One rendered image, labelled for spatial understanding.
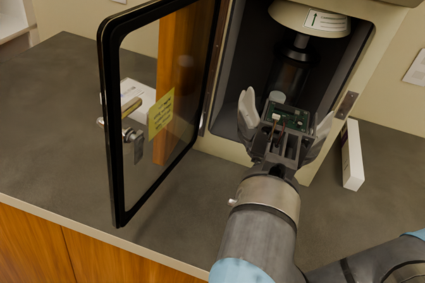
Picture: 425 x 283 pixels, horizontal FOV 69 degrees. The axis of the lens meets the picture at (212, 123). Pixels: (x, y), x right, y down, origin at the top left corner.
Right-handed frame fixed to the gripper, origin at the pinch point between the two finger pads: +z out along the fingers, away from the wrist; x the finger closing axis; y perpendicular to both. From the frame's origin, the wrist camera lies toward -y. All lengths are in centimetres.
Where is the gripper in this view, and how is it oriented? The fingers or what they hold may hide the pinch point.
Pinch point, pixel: (284, 106)
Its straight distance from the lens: 54.4
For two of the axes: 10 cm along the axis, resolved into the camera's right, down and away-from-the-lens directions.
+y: 1.3, -7.1, -6.9
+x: -9.5, -3.0, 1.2
